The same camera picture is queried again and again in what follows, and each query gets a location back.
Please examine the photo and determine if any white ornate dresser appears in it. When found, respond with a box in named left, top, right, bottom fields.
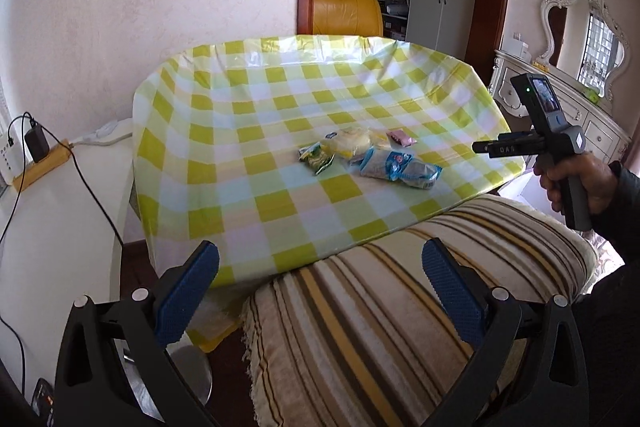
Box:
left=487, top=49, right=634, bottom=168

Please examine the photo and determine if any yellow power strip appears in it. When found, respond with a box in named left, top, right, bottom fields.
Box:
left=12, top=139, right=75, bottom=194

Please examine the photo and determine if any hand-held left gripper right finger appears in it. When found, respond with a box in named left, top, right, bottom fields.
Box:
left=421, top=237, right=591, bottom=427

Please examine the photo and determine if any blue snack packet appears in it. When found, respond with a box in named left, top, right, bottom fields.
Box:
left=360, top=147, right=417, bottom=181
left=400, top=159, right=444, bottom=191

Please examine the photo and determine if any checked plastic tablecloth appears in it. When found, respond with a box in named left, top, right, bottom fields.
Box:
left=131, top=34, right=527, bottom=354

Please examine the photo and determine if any white extension cord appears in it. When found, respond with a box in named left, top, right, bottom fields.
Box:
left=74, top=119, right=134, bottom=148

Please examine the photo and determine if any black cable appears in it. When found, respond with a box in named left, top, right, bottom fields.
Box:
left=0, top=111, right=126, bottom=395

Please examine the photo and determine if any person's right hand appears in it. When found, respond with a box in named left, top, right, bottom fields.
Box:
left=532, top=153, right=621, bottom=215

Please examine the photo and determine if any black charger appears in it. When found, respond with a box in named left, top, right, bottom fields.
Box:
left=25, top=127, right=51, bottom=164

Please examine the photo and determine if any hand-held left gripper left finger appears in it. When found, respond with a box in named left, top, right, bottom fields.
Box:
left=54, top=239, right=221, bottom=427

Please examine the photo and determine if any yellow leather armchair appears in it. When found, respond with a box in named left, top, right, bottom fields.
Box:
left=312, top=0, right=385, bottom=39

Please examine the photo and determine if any black device orange light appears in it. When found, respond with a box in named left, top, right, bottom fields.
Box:
left=31, top=377, right=56, bottom=427

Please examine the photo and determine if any person's right forearm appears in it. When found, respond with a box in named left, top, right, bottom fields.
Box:
left=597, top=161, right=640, bottom=270

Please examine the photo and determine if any white wall box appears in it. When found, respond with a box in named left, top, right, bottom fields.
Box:
left=0, top=89, right=17, bottom=188

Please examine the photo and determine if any striped blanket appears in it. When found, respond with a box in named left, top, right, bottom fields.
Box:
left=240, top=194, right=599, bottom=427

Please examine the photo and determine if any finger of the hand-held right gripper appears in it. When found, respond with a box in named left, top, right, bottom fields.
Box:
left=471, top=132, right=544, bottom=158

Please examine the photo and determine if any green yellow snack packet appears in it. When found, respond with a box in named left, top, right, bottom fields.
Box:
left=298, top=142, right=335, bottom=176

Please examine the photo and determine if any bread in clear packet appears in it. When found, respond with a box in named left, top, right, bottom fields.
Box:
left=325, top=128, right=374, bottom=160

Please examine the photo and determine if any round metal table base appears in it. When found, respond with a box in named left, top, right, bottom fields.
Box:
left=166, top=341, right=216, bottom=409

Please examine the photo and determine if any white ornate mirror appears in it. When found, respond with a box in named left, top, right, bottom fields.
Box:
left=537, top=0, right=632, bottom=104

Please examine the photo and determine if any white side table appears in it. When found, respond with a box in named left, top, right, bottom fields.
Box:
left=0, top=129, right=136, bottom=413

